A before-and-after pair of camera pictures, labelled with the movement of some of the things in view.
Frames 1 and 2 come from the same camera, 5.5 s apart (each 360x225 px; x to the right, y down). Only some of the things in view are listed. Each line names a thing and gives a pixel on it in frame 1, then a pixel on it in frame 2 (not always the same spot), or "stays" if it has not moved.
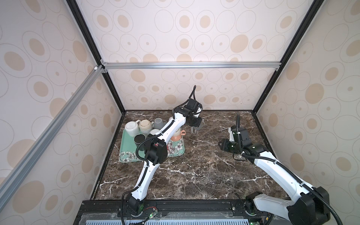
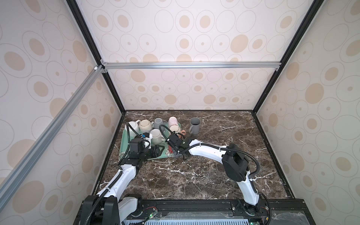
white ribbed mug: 131,127 stays
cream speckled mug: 145,126 stays
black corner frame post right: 316,5 stays
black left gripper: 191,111 to 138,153
